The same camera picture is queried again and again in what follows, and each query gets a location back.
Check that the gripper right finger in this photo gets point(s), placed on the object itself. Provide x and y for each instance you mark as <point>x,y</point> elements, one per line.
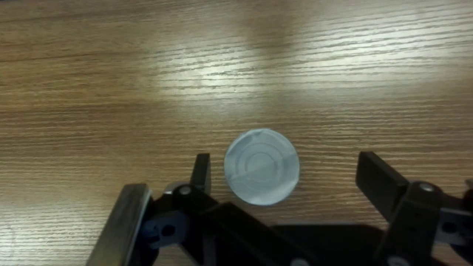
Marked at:
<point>410,218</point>

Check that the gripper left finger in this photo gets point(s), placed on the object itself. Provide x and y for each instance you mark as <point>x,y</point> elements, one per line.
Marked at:
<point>192,210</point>

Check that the gray round block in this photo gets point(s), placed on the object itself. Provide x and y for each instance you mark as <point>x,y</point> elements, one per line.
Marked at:
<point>261,166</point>

